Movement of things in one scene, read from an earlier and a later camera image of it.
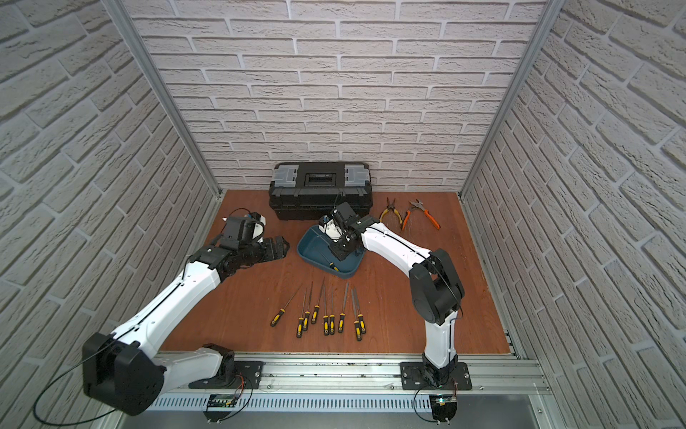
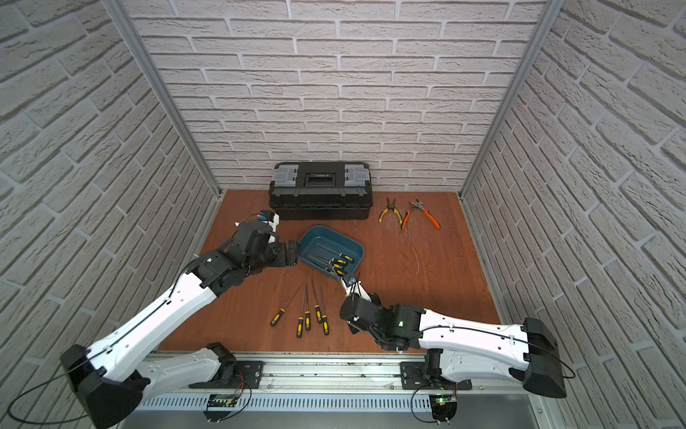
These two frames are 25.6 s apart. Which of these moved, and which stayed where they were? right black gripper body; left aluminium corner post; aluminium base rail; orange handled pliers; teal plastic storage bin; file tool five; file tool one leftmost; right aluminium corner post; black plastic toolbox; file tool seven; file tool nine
Moved: file tool seven; file tool nine; right black gripper body
Stayed: aluminium base rail; file tool one leftmost; orange handled pliers; file tool five; black plastic toolbox; left aluminium corner post; right aluminium corner post; teal plastic storage bin
